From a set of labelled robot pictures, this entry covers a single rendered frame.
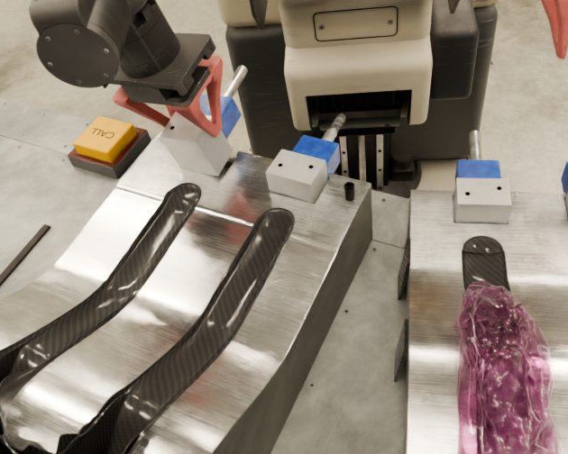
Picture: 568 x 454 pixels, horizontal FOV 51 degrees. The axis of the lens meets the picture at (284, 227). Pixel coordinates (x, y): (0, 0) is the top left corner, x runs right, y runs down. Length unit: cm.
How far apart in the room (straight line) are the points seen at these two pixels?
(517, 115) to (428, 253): 153
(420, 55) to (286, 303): 51
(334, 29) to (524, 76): 140
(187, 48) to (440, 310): 32
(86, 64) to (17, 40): 254
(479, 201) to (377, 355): 18
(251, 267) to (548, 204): 30
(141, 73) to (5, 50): 242
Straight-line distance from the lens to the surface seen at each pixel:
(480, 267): 59
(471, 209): 60
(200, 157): 61
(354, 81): 93
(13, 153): 93
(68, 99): 249
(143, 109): 61
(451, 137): 142
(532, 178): 189
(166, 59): 55
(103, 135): 83
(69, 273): 61
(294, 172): 58
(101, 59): 46
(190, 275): 56
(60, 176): 85
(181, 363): 50
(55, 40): 46
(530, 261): 60
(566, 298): 57
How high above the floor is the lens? 132
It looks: 50 degrees down
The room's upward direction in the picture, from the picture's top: 11 degrees counter-clockwise
